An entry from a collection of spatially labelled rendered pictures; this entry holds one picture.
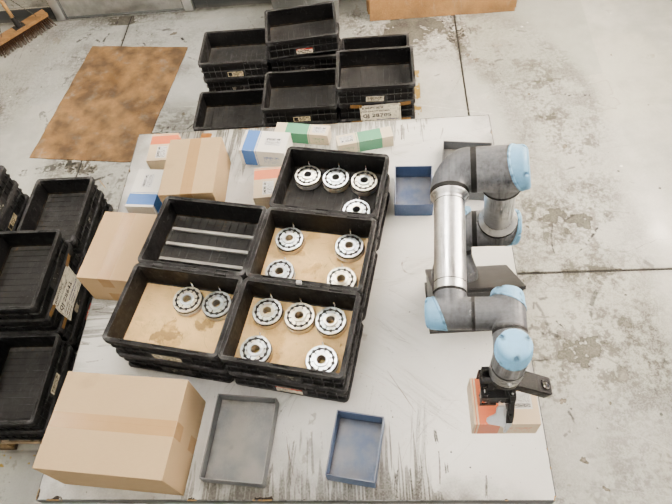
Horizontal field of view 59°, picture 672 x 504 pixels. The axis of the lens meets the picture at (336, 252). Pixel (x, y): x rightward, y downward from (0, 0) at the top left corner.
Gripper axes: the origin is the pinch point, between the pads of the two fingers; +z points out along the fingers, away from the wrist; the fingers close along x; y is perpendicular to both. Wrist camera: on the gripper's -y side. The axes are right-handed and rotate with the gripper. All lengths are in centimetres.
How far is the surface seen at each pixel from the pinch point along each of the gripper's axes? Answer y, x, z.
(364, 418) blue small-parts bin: 37, -9, 36
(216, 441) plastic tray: 85, -2, 39
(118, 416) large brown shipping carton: 110, -4, 19
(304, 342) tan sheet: 56, -31, 27
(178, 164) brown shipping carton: 111, -109, 23
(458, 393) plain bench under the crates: 6.8, -17.6, 39.9
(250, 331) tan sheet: 75, -35, 26
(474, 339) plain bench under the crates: 0, -37, 40
